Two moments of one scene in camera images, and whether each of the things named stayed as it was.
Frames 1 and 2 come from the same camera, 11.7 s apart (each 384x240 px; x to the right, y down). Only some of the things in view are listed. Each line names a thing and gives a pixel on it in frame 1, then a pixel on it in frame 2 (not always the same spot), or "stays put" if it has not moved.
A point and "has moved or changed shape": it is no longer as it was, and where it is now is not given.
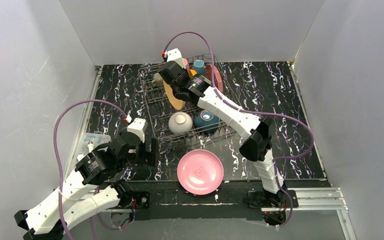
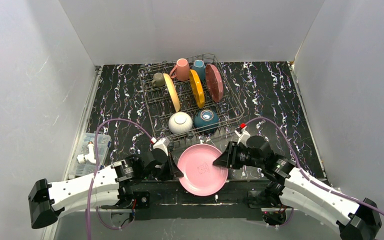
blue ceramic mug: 199,67 stays put
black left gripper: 147,156 to 171,167
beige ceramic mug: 158,80 stays put
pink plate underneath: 200,172 has moved or changed shape
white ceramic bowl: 180,123 stays put
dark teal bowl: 206,121 stays put
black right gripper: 167,74 to 231,156
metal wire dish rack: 172,120 stays put
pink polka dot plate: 218,81 stays put
